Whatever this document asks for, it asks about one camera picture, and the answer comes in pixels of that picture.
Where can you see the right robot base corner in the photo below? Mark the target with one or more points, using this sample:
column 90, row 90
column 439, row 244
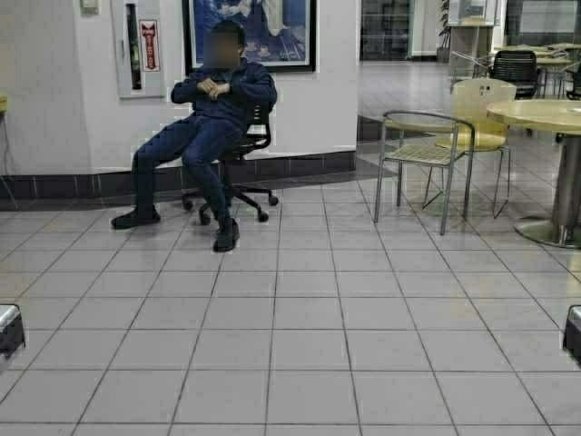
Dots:
column 572, row 336

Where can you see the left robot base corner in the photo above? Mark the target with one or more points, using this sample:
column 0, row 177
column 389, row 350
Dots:
column 12, row 331

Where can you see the black office swivel chair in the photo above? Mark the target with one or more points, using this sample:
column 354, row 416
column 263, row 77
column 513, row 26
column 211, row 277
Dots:
column 258, row 137

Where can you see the seated person in dark clothes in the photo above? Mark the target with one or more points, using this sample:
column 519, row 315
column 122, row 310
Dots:
column 222, row 93

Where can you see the framed blue poster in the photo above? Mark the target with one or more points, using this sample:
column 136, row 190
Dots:
column 282, row 35

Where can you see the yellow wooden cafe chair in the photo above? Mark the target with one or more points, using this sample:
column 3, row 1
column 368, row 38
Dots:
column 470, row 99

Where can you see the red white extinguisher sign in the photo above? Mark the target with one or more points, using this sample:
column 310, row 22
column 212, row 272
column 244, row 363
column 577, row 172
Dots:
column 149, row 34

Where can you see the black mesh chair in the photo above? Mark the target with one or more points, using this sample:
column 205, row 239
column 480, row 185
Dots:
column 519, row 68

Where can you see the metal frame armchair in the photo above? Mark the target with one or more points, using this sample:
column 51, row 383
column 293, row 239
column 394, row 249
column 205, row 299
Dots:
column 393, row 148

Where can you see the fire extinguisher wall cabinet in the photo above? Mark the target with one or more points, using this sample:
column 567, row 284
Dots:
column 133, row 82

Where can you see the round yellow pedestal table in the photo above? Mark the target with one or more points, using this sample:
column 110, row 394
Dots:
column 562, row 228

